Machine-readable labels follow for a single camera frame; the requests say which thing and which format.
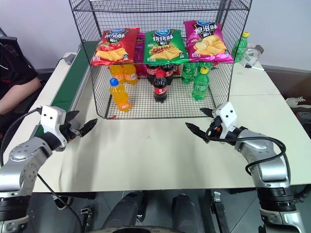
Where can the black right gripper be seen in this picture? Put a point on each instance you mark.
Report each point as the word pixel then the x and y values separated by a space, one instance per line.
pixel 215 131

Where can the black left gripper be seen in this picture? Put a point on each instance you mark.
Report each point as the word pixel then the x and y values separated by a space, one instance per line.
pixel 70 132

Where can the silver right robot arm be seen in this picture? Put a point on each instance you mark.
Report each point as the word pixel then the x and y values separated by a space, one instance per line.
pixel 267 160

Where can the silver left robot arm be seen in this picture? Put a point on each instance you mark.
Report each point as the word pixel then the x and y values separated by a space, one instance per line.
pixel 22 157

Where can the bare person forearm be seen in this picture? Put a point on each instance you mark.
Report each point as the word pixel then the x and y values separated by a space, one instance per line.
pixel 17 93

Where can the green conveyor belt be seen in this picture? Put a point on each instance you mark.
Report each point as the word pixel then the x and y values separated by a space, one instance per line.
pixel 70 77

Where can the gray metal bracket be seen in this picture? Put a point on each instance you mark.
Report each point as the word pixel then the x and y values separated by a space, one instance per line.
pixel 69 59

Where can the green soda bottle yellow cap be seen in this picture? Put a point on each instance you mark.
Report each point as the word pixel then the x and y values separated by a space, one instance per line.
pixel 200 85
pixel 240 48

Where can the orange soda bottle blue cap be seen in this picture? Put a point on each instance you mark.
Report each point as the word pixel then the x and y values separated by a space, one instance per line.
pixel 119 95

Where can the cola bottle red cap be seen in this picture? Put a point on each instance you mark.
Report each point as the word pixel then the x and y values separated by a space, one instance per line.
pixel 160 88

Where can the red snack packet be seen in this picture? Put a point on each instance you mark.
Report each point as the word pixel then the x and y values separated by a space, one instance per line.
pixel 177 70

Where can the white marker pen black cap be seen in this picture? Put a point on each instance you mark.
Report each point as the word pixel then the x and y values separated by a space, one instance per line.
pixel 255 67

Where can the magenta original chips bag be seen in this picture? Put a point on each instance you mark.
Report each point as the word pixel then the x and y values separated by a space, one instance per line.
pixel 207 41

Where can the red tomato chips bag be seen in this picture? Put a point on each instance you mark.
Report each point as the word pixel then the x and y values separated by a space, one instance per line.
pixel 114 47

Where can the green barbecue chips bag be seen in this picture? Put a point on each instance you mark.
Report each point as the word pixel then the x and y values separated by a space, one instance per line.
pixel 165 47

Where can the person in black shirt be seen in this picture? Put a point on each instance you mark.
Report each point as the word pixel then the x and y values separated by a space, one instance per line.
pixel 14 63

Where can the dark rounded leg shape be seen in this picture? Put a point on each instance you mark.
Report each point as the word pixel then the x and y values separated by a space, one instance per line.
pixel 124 213
pixel 187 213

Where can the purple chips bag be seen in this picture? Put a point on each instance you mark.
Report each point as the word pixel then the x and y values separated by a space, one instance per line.
pixel 139 48

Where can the white toothed plastic part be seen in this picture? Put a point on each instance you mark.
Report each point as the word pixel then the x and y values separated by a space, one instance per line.
pixel 297 101

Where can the black box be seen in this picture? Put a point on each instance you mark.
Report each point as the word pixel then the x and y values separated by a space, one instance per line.
pixel 302 119

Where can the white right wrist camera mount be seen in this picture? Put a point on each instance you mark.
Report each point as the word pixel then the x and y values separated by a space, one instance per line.
pixel 227 116

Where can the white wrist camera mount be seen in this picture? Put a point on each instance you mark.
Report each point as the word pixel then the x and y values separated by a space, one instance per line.
pixel 227 116
pixel 51 117

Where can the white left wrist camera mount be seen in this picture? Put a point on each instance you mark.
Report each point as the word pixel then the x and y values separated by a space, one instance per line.
pixel 51 117

